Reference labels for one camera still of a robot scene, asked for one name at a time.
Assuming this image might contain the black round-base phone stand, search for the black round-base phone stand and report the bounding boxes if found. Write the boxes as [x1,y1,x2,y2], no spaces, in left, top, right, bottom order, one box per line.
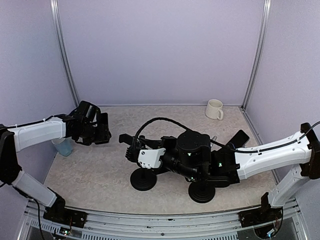
[129,134,157,192]

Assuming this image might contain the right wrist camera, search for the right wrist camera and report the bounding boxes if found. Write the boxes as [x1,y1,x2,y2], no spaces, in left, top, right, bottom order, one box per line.
[138,148,166,169]

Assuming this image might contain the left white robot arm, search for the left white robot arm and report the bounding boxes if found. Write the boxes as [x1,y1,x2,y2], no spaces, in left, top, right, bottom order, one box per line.
[0,101,112,223]

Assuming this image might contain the light blue plastic cup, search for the light blue plastic cup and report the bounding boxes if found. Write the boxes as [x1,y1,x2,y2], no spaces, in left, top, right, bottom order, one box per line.
[51,138,73,157]

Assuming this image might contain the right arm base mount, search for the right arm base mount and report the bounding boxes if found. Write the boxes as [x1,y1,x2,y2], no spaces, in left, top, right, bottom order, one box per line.
[238,207,283,228]

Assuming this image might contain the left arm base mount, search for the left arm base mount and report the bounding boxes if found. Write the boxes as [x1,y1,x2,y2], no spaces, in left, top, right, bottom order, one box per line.
[43,208,88,228]

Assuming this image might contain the right aluminium frame post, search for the right aluminium frame post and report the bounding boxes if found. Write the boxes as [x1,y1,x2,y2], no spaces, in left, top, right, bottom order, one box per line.
[241,0,272,112]

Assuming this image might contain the left aluminium frame post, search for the left aluminium frame post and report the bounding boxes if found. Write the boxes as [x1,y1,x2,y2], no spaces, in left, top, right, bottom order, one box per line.
[50,0,80,106]

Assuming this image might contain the cream ceramic mug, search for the cream ceramic mug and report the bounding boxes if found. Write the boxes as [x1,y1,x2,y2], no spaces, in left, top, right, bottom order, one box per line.
[205,99,224,121]

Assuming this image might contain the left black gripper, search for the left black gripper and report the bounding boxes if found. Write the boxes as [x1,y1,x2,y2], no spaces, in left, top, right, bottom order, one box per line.
[75,122,111,145]

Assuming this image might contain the black smartphone far right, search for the black smartphone far right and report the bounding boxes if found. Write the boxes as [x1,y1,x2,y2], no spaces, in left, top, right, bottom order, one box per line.
[226,129,250,149]

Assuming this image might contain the front aluminium rail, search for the front aluminium rail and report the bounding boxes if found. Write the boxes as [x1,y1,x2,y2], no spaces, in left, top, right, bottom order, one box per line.
[16,199,310,240]

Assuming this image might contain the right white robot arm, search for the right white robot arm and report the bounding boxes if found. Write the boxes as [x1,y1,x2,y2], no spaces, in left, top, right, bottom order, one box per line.
[118,123,320,222]

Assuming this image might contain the black smartphone white back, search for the black smartphone white back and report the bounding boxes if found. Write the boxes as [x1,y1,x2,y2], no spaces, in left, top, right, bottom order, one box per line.
[94,112,112,145]

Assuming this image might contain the aluminium frame post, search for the aluminium frame post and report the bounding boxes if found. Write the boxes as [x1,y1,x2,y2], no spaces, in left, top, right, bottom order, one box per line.
[50,0,80,106]
[241,0,272,112]

